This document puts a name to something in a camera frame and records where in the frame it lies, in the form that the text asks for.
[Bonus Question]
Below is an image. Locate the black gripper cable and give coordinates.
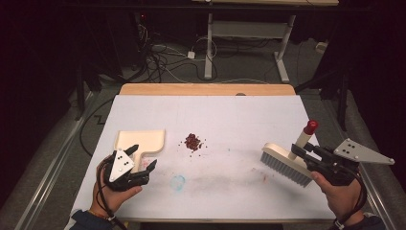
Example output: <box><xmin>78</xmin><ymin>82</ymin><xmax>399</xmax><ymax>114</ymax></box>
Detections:
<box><xmin>95</xmin><ymin>158</ymin><xmax>129</xmax><ymax>230</ymax></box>
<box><xmin>331</xmin><ymin>169</ymin><xmax>369</xmax><ymax>230</ymax></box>

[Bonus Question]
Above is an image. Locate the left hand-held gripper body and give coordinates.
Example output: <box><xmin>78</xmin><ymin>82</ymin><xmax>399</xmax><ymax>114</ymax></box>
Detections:
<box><xmin>103</xmin><ymin>148</ymin><xmax>151</xmax><ymax>193</ymax></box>

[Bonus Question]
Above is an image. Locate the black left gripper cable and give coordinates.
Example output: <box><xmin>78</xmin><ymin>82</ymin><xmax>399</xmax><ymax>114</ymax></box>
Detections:
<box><xmin>95</xmin><ymin>158</ymin><xmax>129</xmax><ymax>230</ymax></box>

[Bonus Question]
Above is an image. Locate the white table cover sheet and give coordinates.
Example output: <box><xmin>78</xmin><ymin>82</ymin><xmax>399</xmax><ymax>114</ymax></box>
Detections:
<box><xmin>71</xmin><ymin>94</ymin><xmax>336</xmax><ymax>222</ymax></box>

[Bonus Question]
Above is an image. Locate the black stand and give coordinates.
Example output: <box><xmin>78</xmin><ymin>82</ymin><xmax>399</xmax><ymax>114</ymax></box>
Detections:
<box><xmin>74</xmin><ymin>63</ymin><xmax>103</xmax><ymax>122</ymax></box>
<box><xmin>294</xmin><ymin>61</ymin><xmax>350</xmax><ymax>132</ymax></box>

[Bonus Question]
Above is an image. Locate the cream dustpan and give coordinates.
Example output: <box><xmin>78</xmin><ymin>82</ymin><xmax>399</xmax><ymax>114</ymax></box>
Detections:
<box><xmin>114</xmin><ymin>128</ymin><xmax>167</xmax><ymax>174</ymax></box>

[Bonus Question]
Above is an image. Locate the white metal desk frame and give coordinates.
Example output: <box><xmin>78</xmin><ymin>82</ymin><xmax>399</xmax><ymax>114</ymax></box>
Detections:
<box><xmin>191</xmin><ymin>0</ymin><xmax>340</xmax><ymax>84</ymax></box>

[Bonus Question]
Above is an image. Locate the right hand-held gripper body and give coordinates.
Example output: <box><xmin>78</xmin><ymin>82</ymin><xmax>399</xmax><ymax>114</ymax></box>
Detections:
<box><xmin>304</xmin><ymin>137</ymin><xmax>395</xmax><ymax>187</ymax></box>

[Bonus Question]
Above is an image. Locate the cream brush with red-tipped handle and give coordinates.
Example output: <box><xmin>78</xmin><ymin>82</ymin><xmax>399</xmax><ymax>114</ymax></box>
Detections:
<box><xmin>259</xmin><ymin>119</ymin><xmax>320</xmax><ymax>189</ymax></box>

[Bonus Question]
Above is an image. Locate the person's left hand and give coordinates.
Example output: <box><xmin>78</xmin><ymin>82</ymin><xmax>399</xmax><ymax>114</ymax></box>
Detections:
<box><xmin>92</xmin><ymin>157</ymin><xmax>143</xmax><ymax>219</ymax></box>

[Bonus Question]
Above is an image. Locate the black floor cable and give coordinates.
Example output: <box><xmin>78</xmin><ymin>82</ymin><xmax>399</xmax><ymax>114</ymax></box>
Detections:
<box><xmin>79</xmin><ymin>98</ymin><xmax>115</xmax><ymax>158</ymax></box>

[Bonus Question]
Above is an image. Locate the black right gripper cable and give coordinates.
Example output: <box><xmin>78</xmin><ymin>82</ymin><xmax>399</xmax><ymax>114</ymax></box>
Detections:
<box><xmin>331</xmin><ymin>169</ymin><xmax>369</xmax><ymax>230</ymax></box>

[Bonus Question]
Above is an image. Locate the pile of red crumbs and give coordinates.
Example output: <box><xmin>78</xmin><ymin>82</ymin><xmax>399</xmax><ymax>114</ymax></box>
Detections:
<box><xmin>178</xmin><ymin>132</ymin><xmax>207</xmax><ymax>154</ymax></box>

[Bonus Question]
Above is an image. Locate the tangle of floor cables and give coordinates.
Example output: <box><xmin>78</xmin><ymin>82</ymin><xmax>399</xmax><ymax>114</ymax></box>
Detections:
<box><xmin>135</xmin><ymin>22</ymin><xmax>219</xmax><ymax>84</ymax></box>

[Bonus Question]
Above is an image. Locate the person's right hand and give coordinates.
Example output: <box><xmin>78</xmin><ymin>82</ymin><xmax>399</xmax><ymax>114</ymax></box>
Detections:
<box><xmin>310</xmin><ymin>172</ymin><xmax>365</xmax><ymax>223</ymax></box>

